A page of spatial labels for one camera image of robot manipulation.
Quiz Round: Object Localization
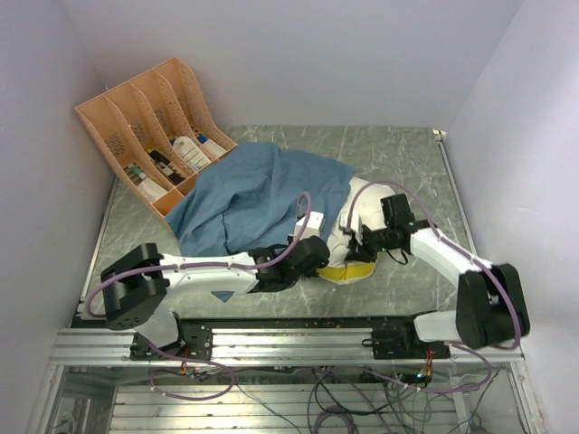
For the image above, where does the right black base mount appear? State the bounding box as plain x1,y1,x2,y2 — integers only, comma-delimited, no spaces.
362,316,451,360

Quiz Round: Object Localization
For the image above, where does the white pillow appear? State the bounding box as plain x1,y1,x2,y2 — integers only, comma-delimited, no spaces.
318,176,394,285

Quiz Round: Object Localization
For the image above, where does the white tube with blue cap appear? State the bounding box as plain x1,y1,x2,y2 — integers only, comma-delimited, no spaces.
197,135,226,157

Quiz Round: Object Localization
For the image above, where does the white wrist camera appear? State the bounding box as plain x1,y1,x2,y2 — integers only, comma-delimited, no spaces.
338,212,363,245
292,212,325,240

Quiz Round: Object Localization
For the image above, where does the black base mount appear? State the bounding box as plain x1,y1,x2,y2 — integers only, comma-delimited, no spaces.
362,316,451,360
129,321,214,361

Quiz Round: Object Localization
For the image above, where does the aluminium frame rail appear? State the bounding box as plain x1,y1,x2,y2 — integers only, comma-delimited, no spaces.
49,325,526,368

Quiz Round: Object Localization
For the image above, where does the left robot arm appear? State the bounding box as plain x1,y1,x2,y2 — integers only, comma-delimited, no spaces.
101,236,330,359

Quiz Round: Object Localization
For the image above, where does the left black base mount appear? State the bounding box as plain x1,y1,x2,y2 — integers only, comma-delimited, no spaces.
129,321,214,361

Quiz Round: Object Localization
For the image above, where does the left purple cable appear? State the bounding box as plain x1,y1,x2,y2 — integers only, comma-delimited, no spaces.
85,192,313,401

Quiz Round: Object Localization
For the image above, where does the blue pillowcase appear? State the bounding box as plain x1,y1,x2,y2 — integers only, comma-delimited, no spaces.
165,142,356,305

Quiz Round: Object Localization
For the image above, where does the orange plastic file organizer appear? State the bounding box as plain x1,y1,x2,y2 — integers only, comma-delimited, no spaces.
75,58,237,219

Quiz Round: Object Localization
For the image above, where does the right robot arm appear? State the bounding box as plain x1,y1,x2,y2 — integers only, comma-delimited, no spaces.
341,185,530,358

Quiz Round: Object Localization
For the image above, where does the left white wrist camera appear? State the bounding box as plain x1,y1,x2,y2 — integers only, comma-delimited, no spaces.
292,212,325,240

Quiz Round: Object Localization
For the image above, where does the white lotion bottle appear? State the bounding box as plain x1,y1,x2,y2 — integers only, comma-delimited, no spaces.
172,136,212,171

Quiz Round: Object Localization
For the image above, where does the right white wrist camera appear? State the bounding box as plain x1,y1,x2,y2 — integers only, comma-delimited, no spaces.
338,212,363,245

